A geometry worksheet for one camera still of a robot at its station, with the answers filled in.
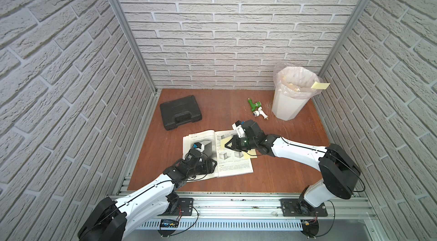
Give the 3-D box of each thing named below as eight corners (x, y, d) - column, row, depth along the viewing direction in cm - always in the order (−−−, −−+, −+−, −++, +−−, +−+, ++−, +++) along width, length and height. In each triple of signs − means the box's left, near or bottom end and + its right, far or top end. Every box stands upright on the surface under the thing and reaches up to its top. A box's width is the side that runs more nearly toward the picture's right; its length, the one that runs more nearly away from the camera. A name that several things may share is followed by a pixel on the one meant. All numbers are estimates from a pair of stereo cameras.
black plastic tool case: (166, 132, 100) (163, 127, 95) (161, 110, 111) (159, 104, 106) (203, 121, 106) (202, 115, 101) (195, 100, 116) (193, 94, 112)
